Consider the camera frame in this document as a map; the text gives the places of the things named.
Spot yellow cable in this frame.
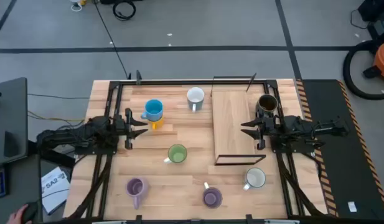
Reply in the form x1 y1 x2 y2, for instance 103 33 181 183
27 110 85 123

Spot white printed booklet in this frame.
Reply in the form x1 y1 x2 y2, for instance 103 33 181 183
41 166 71 215

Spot dark mug brown inside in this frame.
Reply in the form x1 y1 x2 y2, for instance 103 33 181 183
255 93 279 118

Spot black computer mouse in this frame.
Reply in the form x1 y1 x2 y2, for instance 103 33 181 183
22 202 39 223

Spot green mug white handle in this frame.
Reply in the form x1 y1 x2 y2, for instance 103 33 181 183
163 144 189 165

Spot black equipment box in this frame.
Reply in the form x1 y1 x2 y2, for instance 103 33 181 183
358 0 384 40

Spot wooden shelf black metal frame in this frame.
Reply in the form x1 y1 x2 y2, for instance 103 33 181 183
209 73 267 166

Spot dark grey low desk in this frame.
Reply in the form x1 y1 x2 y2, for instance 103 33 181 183
0 154 43 224

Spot black vacuum hose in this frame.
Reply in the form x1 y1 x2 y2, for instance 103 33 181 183
342 39 384 101

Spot black cable bundle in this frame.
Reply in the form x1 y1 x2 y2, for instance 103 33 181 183
67 154 113 220
277 154 326 217

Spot blue mug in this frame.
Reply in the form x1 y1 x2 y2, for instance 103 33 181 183
140 98 164 122

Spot black mat hazard-stripe edges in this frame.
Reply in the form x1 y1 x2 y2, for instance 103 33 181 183
296 79 384 219

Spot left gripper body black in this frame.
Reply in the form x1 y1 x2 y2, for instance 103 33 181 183
113 108 133 151

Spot white mug dark stripes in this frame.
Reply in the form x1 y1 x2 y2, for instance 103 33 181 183
242 167 267 192

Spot long black floor cable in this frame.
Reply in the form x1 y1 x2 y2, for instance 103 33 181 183
92 0 130 80

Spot person's hand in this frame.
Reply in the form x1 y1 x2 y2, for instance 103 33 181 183
6 203 32 224

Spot pink ribbed mug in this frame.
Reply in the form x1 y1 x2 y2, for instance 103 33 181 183
125 177 149 210

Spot yellow mug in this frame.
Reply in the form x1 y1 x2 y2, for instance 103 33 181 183
149 116 165 131

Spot black table frame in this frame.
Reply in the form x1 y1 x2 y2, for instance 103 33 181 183
85 79 307 220

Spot coiled black cable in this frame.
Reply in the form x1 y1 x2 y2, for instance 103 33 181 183
112 0 137 22

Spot grey-teal mug white inside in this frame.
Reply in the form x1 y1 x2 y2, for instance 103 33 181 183
186 86 205 113

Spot purple mug white handle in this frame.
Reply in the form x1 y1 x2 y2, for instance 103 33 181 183
202 182 223 209

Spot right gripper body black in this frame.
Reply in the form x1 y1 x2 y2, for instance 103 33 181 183
257 114 280 151

